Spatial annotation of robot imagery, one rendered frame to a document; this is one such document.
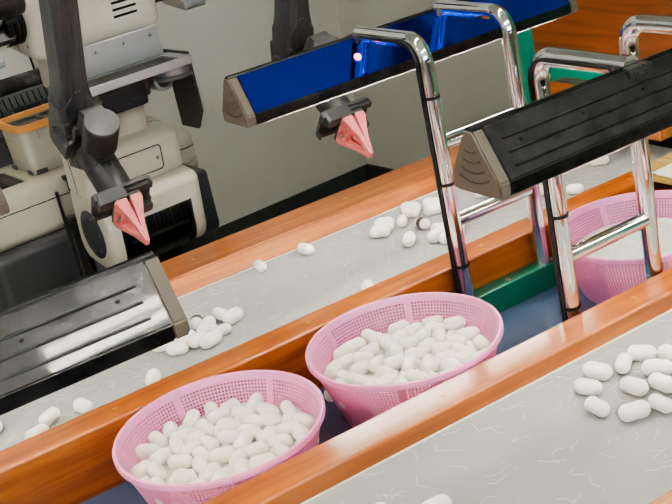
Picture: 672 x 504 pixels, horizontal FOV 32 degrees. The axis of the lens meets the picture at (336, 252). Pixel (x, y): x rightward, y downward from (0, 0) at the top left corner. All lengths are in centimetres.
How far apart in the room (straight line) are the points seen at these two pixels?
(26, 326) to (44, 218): 160
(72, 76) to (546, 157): 93
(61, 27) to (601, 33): 97
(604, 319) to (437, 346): 22
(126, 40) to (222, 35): 177
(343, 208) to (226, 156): 206
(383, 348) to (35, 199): 116
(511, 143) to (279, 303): 71
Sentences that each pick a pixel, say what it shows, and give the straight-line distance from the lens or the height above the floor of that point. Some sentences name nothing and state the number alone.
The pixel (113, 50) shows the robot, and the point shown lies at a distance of 231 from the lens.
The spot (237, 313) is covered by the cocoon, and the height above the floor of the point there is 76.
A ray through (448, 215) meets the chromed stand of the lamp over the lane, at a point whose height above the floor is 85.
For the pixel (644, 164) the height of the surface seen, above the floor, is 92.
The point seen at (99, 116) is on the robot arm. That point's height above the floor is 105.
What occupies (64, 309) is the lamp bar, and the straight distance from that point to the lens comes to 101.
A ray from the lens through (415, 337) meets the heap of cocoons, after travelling 161.
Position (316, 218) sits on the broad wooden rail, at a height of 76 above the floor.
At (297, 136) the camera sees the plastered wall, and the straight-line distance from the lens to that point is 427.
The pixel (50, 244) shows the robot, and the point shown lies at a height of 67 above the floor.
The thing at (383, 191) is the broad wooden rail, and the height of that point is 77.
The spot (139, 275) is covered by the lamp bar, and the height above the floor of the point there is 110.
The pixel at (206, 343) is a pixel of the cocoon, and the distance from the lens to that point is 171.
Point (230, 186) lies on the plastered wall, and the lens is 414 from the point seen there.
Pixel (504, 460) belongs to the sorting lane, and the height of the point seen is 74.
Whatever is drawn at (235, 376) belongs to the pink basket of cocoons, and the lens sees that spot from 156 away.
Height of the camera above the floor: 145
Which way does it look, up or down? 21 degrees down
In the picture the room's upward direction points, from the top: 12 degrees counter-clockwise
